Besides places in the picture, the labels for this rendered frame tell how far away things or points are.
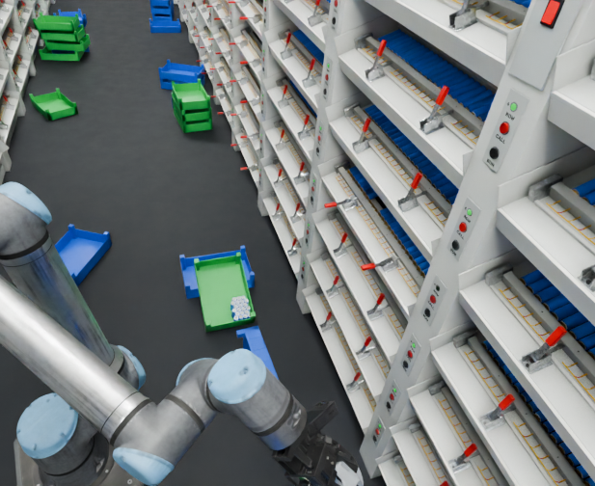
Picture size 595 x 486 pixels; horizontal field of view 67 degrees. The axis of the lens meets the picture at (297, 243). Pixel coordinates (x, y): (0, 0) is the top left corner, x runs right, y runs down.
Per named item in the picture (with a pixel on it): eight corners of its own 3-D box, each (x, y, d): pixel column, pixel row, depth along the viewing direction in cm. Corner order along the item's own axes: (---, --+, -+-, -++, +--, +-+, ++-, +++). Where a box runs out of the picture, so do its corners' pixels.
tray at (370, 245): (411, 327, 108) (407, 306, 101) (324, 187, 151) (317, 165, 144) (486, 292, 109) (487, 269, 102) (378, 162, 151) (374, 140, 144)
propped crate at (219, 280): (254, 322, 188) (256, 315, 181) (205, 332, 182) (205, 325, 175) (239, 259, 201) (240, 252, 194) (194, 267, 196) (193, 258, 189)
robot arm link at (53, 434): (23, 453, 126) (-2, 426, 113) (75, 405, 136) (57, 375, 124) (59, 486, 120) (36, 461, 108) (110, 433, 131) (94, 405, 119)
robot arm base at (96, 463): (46, 508, 125) (33, 496, 118) (36, 447, 136) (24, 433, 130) (116, 472, 132) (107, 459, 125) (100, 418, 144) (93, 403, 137)
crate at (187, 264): (186, 299, 195) (185, 286, 189) (180, 267, 209) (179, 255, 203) (254, 287, 203) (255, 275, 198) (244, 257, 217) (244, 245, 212)
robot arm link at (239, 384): (226, 343, 80) (259, 343, 73) (267, 388, 84) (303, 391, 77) (193, 389, 74) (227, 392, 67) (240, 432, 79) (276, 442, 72)
